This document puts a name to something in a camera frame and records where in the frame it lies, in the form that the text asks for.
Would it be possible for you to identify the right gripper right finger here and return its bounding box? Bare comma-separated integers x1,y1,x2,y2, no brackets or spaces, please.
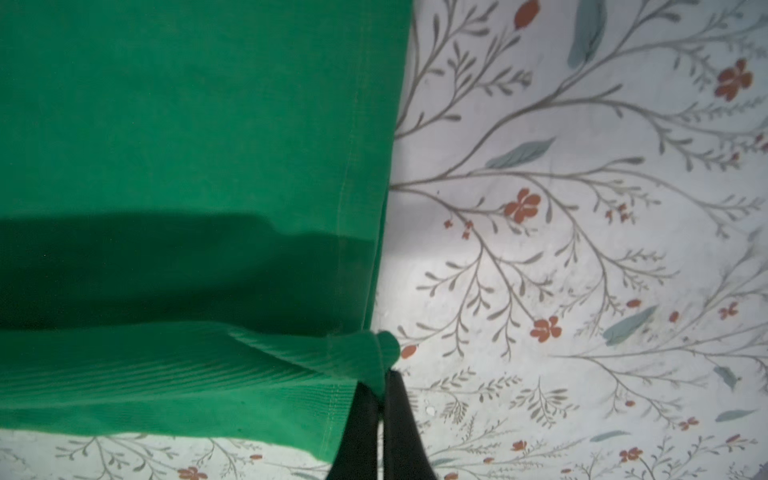
383,370,437,480

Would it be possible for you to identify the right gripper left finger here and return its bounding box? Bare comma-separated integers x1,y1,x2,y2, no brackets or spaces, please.
326,383,379,480

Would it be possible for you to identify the green tank top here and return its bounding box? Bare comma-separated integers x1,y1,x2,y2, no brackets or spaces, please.
1,1,412,461

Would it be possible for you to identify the floral table mat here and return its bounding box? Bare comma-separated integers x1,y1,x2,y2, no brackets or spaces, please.
1,1,767,479

